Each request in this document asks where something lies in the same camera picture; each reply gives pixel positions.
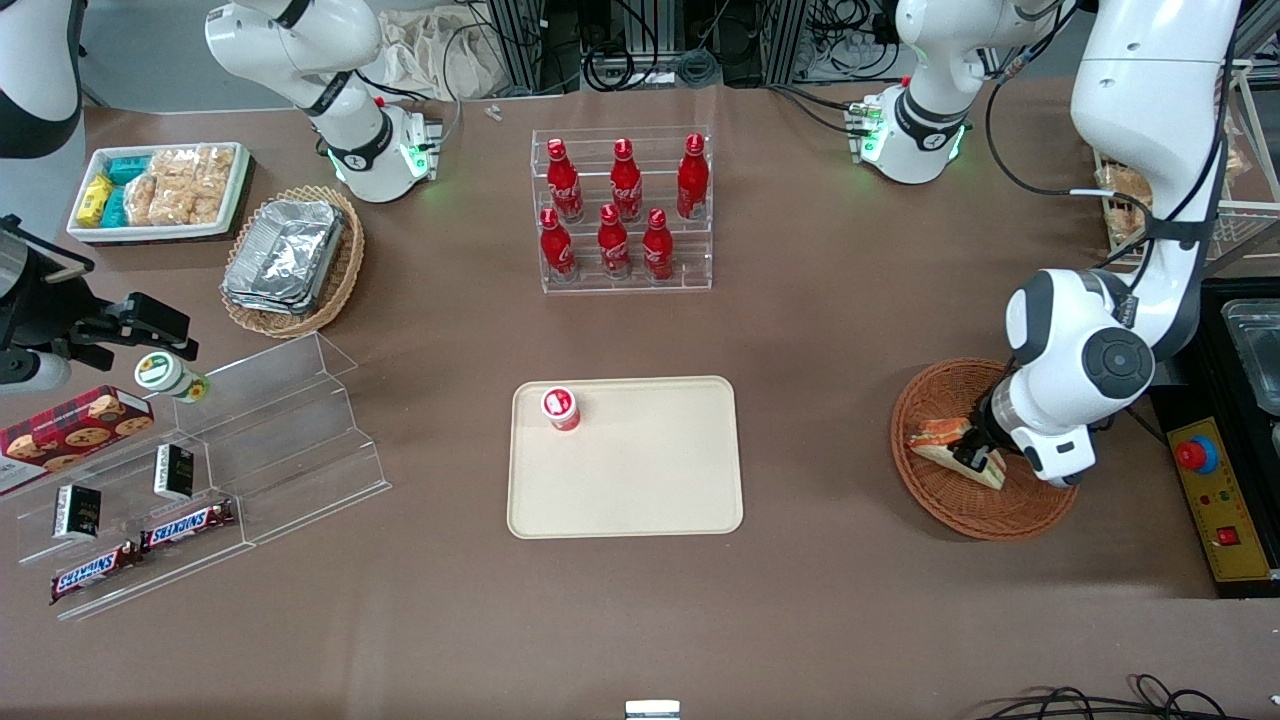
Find yellow snack packet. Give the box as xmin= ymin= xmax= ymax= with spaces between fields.
xmin=77 ymin=175 xmax=116 ymax=229

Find coiled black background cables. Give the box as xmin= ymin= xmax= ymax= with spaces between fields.
xmin=583 ymin=35 xmax=723 ymax=93

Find small black box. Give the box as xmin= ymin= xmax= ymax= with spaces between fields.
xmin=153 ymin=444 xmax=196 ymax=502
xmin=52 ymin=484 xmax=103 ymax=543

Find round brown wicker basket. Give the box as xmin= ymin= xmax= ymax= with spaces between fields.
xmin=890 ymin=358 xmax=1084 ymax=542

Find stack of foil trays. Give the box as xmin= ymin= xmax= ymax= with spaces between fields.
xmin=222 ymin=199 xmax=347 ymax=317

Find black arm base cables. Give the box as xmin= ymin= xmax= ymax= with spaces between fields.
xmin=768 ymin=84 xmax=873 ymax=137

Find red plaid cookie box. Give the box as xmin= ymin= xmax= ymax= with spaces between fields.
xmin=0 ymin=385 xmax=156 ymax=498

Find black yellow control box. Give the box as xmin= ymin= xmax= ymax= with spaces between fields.
xmin=1148 ymin=278 xmax=1280 ymax=599

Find clear acrylic step display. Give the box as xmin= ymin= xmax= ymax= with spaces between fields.
xmin=15 ymin=332 xmax=393 ymax=623

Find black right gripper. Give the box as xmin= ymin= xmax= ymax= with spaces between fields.
xmin=0 ymin=216 xmax=199 ymax=369

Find black floor cable bundle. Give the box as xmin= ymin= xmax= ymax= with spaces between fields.
xmin=975 ymin=674 xmax=1280 ymax=720

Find triangular sandwich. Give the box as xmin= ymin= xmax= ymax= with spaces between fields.
xmin=906 ymin=417 xmax=1006 ymax=491

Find oval wicker basket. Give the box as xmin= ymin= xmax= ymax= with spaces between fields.
xmin=220 ymin=185 xmax=366 ymax=340

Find clear fried snack pack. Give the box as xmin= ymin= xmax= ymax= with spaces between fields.
xmin=1108 ymin=205 xmax=1159 ymax=247
xmin=1097 ymin=164 xmax=1151 ymax=207

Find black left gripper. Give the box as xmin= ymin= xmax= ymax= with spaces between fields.
xmin=954 ymin=370 xmax=1021 ymax=474

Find clear rice cracker pack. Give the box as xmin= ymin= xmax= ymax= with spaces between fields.
xmin=148 ymin=149 xmax=197 ymax=227
xmin=123 ymin=172 xmax=161 ymax=227
xmin=191 ymin=146 xmax=236 ymax=225

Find brown snickers bar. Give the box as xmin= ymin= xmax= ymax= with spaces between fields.
xmin=140 ymin=499 xmax=237 ymax=554
xmin=49 ymin=541 xmax=144 ymax=606

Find clear acrylic bottle rack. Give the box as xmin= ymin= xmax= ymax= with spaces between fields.
xmin=531 ymin=126 xmax=714 ymax=295

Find beige plastic serving tray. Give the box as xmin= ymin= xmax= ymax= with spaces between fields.
xmin=507 ymin=376 xmax=745 ymax=540

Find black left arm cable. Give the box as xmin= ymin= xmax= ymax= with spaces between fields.
xmin=984 ymin=0 xmax=1233 ymax=301

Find red cola bottle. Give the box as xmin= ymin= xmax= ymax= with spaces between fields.
xmin=609 ymin=138 xmax=644 ymax=223
xmin=597 ymin=203 xmax=632 ymax=281
xmin=641 ymin=207 xmax=675 ymax=283
xmin=539 ymin=207 xmax=576 ymax=283
xmin=545 ymin=137 xmax=585 ymax=224
xmin=676 ymin=132 xmax=710 ymax=221

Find clear plastic container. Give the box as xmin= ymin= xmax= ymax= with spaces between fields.
xmin=1222 ymin=298 xmax=1280 ymax=417

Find white wire basket rack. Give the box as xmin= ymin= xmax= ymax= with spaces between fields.
xmin=1090 ymin=58 xmax=1280 ymax=266

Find green white lidded cup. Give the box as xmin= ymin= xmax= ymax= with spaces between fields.
xmin=134 ymin=352 xmax=211 ymax=405

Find white rectangular snack tray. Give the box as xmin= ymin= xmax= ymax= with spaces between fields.
xmin=66 ymin=142 xmax=252 ymax=244

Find aluminium frame rack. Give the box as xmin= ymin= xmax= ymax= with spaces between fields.
xmin=480 ymin=0 xmax=906 ymax=96

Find beige cloth bag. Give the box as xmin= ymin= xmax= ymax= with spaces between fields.
xmin=375 ymin=8 xmax=501 ymax=101

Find red white lidded cup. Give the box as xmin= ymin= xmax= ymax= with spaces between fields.
xmin=541 ymin=386 xmax=582 ymax=432

